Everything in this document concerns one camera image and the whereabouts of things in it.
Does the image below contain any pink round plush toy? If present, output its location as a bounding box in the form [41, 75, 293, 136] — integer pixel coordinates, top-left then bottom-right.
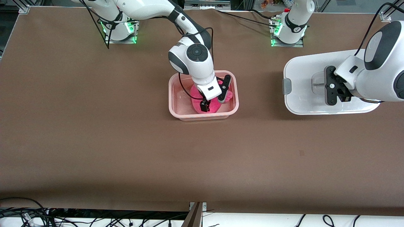
[190, 80, 234, 114]

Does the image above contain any pink translucent plastic box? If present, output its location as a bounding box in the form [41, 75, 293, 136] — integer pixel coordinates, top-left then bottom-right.
[169, 70, 240, 122]

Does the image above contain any grey equipment rack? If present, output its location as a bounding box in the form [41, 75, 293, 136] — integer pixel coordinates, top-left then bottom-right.
[184, 0, 231, 10]

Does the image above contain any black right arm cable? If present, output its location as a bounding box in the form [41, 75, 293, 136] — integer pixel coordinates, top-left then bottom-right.
[80, 0, 215, 101]

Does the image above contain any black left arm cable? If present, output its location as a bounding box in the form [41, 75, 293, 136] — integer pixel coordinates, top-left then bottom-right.
[355, 2, 404, 58]

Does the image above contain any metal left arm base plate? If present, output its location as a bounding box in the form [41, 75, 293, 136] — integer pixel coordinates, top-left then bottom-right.
[270, 16, 304, 48]

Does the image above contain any black cable to arm base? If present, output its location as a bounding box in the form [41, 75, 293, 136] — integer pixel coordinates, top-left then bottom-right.
[216, 9, 281, 26]

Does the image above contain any aluminium frame profile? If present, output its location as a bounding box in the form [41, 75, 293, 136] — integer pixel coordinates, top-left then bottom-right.
[383, 0, 404, 18]

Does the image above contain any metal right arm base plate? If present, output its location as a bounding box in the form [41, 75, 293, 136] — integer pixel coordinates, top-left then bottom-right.
[104, 14, 140, 44]

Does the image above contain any aluminium frame post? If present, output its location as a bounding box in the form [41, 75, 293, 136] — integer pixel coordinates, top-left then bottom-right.
[181, 202, 207, 227]

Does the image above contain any black looped floor cable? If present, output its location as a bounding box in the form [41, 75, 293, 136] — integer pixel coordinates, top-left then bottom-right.
[0, 197, 48, 221]

